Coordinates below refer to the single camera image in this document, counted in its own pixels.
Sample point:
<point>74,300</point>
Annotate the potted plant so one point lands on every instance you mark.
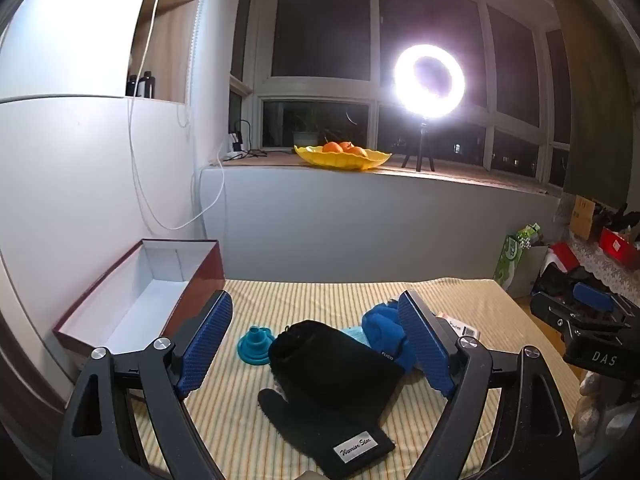
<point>305,135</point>

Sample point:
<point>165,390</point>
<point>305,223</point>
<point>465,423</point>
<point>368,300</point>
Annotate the orange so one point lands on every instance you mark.
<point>357,150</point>
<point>347,146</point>
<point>331,147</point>

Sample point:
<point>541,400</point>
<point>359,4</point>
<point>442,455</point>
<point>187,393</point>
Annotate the black bottle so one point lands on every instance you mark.
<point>148,85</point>
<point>131,86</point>

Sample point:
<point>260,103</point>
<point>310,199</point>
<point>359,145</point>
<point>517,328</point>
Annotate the blue knit glove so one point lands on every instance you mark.
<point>382,330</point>

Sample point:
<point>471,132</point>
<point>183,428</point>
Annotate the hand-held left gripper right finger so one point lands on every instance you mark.
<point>425,345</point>

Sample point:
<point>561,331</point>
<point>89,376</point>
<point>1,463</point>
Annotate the person's right hand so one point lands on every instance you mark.
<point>592,405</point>

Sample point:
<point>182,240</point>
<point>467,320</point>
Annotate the red storage box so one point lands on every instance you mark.
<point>617,247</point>

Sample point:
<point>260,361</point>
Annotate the maroon box with white inside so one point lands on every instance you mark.
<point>150,300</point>

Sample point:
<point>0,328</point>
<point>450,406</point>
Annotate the wooden shelf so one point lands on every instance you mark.
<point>172,50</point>

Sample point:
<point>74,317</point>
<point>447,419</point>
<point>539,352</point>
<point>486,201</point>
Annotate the light blue tube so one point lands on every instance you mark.
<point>355,334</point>

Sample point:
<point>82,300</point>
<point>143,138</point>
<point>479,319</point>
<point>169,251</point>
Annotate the green curtain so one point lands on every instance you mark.
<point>595,110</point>

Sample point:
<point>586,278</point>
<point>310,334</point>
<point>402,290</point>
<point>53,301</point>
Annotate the green printed bag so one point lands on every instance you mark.
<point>510,260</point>

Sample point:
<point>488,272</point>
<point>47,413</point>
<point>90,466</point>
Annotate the window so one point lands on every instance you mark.
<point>325,20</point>

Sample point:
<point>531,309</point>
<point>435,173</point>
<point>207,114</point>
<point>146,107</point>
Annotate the power strip with plugs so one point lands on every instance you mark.
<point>236,142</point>

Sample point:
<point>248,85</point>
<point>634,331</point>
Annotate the black tripod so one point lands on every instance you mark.
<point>424,140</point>

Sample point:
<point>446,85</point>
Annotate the yellow fruit bowl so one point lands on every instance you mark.
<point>345,159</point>

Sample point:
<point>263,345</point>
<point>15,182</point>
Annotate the black knit glove white label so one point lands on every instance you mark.
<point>310,425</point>

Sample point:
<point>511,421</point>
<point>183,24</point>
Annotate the cardboard box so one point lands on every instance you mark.
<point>585,217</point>

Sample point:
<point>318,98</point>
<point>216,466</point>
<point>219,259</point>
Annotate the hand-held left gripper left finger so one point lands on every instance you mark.
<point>207,345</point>

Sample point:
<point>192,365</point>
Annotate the striped bed sheet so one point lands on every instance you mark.
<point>300,300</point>

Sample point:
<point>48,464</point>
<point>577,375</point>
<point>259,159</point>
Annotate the lace cloth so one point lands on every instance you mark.
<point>595,260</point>

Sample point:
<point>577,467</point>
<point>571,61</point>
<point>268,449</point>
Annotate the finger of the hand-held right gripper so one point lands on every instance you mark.
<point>594,296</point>

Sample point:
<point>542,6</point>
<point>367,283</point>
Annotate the teal silicone funnel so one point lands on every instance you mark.
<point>255,347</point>

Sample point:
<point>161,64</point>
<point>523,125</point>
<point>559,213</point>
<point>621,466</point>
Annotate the red white snack packet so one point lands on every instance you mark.
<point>462,329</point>

